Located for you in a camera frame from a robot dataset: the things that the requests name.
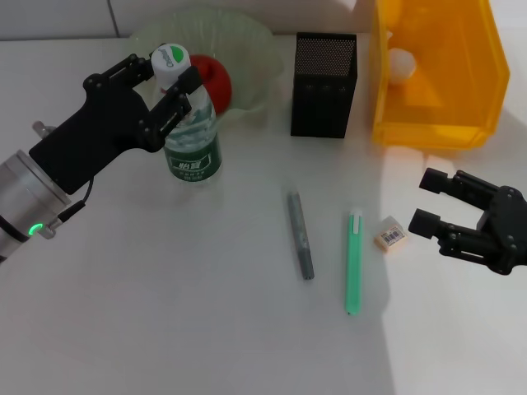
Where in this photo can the left gripper silver connector stub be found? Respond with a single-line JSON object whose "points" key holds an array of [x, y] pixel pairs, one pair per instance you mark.
{"points": [[41, 129]]}

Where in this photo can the yellow plastic bin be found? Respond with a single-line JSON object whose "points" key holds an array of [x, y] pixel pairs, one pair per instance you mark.
{"points": [[453, 103]]}

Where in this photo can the white paper ball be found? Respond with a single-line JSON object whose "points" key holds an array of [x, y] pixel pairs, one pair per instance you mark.
{"points": [[401, 66]]}

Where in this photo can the beige barcode eraser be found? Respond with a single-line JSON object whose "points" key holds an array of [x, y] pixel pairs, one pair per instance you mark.
{"points": [[391, 236]]}

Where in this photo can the red-orange round fruit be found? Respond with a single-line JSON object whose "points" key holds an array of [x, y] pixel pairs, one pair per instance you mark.
{"points": [[218, 82]]}

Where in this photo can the green glass fruit plate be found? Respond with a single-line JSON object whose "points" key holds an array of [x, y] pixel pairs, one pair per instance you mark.
{"points": [[255, 61]]}

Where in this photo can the clear green-label water bottle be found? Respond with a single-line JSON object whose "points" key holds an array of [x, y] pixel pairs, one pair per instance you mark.
{"points": [[193, 160]]}

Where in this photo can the black mesh pen holder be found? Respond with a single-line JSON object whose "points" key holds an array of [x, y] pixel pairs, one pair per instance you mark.
{"points": [[323, 103]]}

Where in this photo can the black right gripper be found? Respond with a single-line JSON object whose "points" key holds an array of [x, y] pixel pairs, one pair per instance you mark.
{"points": [[506, 230]]}

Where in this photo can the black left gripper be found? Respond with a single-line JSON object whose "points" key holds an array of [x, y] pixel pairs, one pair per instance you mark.
{"points": [[99, 131]]}

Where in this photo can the grey glitter marker pen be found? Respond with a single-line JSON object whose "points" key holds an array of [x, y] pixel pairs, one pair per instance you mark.
{"points": [[299, 234]]}

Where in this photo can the green plastic pen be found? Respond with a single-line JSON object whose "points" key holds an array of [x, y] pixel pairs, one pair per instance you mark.
{"points": [[354, 263]]}

